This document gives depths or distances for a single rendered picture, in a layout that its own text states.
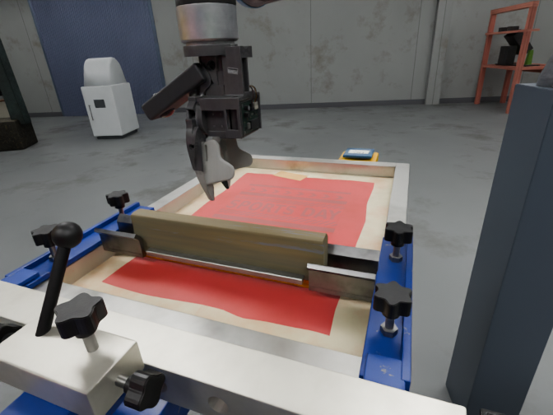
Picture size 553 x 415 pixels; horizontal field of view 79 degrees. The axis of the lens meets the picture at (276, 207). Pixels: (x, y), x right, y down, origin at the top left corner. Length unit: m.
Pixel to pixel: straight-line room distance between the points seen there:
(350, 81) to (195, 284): 8.43
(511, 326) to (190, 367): 1.11
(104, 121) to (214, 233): 6.54
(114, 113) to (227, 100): 6.49
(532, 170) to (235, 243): 0.79
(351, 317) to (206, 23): 0.43
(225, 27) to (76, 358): 0.38
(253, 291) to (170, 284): 0.15
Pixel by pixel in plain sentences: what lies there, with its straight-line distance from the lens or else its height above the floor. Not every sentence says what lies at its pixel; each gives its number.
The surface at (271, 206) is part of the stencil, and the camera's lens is 0.86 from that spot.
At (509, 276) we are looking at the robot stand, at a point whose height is 0.69.
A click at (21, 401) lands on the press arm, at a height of 1.04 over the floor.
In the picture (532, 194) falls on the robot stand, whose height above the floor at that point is 0.95.
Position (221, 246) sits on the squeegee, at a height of 1.02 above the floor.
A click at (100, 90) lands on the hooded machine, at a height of 0.87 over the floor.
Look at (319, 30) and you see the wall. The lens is 8.82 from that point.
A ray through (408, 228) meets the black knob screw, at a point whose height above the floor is 1.06.
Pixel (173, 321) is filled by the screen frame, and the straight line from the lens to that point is 0.49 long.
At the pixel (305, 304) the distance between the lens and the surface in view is 0.54.
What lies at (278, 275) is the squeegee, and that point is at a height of 0.99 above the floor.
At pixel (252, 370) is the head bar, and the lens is 0.35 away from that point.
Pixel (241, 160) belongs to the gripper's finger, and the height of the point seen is 1.16.
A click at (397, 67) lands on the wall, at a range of 9.01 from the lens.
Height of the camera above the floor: 1.31
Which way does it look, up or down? 25 degrees down
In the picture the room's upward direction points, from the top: 3 degrees counter-clockwise
